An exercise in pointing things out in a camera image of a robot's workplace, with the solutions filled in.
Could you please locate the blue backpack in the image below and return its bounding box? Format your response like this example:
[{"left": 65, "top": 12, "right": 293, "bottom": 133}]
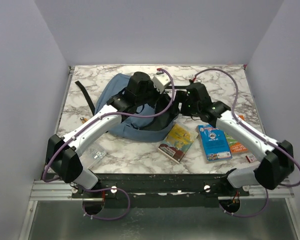
[{"left": 75, "top": 73, "right": 180, "bottom": 143}]

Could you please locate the yellow Brideshead Revisited book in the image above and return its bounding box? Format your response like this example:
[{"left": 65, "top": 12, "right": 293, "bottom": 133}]
[{"left": 157, "top": 123, "right": 198, "bottom": 164}]

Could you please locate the blue paperback book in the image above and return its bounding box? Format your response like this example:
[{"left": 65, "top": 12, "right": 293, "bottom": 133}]
[{"left": 197, "top": 123, "right": 232, "bottom": 162}]

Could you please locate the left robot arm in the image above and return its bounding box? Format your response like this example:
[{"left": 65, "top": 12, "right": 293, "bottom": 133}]
[{"left": 42, "top": 68, "right": 179, "bottom": 198}]

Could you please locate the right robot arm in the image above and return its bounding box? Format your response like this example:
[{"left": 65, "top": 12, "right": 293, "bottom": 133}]
[{"left": 174, "top": 82, "right": 295, "bottom": 196}]

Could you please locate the orange Treehouse book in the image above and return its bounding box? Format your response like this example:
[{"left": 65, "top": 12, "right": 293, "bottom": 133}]
[{"left": 223, "top": 114, "right": 248, "bottom": 154}]

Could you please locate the yellow utility knife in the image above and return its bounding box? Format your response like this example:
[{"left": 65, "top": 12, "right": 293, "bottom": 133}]
[{"left": 80, "top": 117, "right": 88, "bottom": 124}]

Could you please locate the clear plastic box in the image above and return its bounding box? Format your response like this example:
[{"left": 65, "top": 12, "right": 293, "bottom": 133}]
[{"left": 80, "top": 142, "right": 107, "bottom": 169}]

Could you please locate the red white eraser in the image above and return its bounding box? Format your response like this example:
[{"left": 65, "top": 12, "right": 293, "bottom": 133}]
[{"left": 245, "top": 154, "right": 257, "bottom": 163}]

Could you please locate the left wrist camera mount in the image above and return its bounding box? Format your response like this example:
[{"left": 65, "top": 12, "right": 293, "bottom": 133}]
[{"left": 152, "top": 69, "right": 171, "bottom": 94}]

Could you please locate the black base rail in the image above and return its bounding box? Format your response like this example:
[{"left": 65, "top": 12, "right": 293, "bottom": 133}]
[{"left": 69, "top": 173, "right": 249, "bottom": 209}]

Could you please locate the aluminium frame rail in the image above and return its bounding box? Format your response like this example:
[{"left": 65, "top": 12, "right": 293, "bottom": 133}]
[{"left": 28, "top": 65, "right": 298, "bottom": 240}]

